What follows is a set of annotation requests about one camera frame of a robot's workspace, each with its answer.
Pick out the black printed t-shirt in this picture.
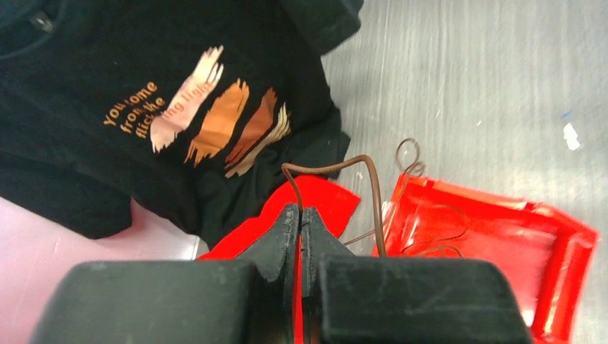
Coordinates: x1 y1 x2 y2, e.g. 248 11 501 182
1 0 363 247

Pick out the brown cable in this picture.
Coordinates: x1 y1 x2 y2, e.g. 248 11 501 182
281 138 469 258

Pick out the red t-shirt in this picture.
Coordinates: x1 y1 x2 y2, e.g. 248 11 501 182
200 175 361 343

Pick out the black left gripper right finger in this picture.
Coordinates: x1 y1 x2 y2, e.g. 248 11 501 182
300 208 532 343

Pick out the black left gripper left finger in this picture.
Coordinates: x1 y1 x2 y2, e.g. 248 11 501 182
29 203 301 344

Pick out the red plastic bin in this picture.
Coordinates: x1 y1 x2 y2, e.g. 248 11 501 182
384 174 599 343

